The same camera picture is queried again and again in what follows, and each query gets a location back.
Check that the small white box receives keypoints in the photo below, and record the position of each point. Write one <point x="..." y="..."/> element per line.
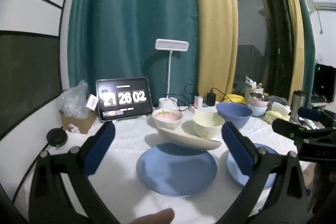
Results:
<point x="92" y="102"/>

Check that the large blue plate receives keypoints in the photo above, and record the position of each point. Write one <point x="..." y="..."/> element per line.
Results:
<point x="178" y="171"/>

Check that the person's left hand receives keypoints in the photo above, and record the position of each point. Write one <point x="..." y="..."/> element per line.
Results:
<point x="155" y="216"/>

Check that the grey cloth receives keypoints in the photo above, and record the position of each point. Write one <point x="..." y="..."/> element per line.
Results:
<point x="278" y="99"/>

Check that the small pink bowl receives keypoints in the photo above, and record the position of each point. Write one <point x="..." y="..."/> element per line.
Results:
<point x="258" y="103"/>

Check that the black round object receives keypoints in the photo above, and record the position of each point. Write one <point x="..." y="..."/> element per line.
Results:
<point x="56" y="137"/>

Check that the white quilted tablecloth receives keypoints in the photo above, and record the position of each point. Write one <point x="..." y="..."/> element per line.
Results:
<point x="126" y="150"/>

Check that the steel thermos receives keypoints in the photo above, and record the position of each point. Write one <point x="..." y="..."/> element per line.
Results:
<point x="298" y="103"/>

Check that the dark glass sliding door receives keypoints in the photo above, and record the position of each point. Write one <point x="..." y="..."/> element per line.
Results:
<point x="252" y="29"/>

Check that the large blue bowl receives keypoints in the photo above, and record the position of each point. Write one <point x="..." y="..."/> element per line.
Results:
<point x="236" y="115"/>

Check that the tablet showing clock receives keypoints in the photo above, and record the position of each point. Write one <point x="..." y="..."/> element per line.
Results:
<point x="123" y="98"/>

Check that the white charger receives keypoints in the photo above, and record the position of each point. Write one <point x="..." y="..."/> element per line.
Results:
<point x="198" y="101"/>

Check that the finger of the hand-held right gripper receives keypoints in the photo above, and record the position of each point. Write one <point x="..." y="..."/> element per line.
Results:
<point x="309" y="113"/>
<point x="288" y="127"/>

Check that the cream bowl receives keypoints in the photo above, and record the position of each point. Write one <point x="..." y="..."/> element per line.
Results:
<point x="207" y="127"/>

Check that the white power strip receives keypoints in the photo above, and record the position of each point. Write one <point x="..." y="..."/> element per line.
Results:
<point x="207" y="108"/>

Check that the small light blue bowl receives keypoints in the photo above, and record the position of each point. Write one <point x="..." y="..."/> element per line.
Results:
<point x="257" y="110"/>

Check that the beige plate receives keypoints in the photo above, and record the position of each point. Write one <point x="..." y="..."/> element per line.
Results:
<point x="183" y="138"/>

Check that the black charger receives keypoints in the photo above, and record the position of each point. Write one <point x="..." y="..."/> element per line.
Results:
<point x="210" y="99"/>

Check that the yellow curtain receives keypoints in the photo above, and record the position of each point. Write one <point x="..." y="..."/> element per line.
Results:
<point x="294" y="29"/>
<point x="215" y="29"/>

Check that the black monitor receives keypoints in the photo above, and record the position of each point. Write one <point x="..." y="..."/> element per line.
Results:
<point x="324" y="82"/>

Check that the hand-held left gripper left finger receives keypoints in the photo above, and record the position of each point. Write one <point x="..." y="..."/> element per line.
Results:
<point x="99" y="145"/>

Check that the white air conditioner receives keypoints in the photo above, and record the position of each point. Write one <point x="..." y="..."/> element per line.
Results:
<point x="325" y="5"/>

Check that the white desk lamp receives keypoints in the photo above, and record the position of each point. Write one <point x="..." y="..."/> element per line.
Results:
<point x="172" y="45"/>

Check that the steel bowl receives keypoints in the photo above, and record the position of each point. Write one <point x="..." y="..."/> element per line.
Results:
<point x="258" y="96"/>

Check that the pink strawberry bowl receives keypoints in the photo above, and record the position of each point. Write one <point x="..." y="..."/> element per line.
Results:
<point x="168" y="121"/>

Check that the teal curtain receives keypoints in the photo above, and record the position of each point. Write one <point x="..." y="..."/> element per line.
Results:
<point x="131" y="16"/>
<point x="307" y="43"/>

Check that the yellow bag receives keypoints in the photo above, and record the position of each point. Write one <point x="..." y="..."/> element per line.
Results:
<point x="236" y="98"/>

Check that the yellow tissue pack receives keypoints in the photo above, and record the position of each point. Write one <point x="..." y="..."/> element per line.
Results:
<point x="275" y="115"/>

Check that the small blue plate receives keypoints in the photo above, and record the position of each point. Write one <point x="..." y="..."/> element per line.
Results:
<point x="233" y="170"/>

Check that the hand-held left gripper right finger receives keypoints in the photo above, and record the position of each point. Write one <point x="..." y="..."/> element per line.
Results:
<point x="236" y="148"/>

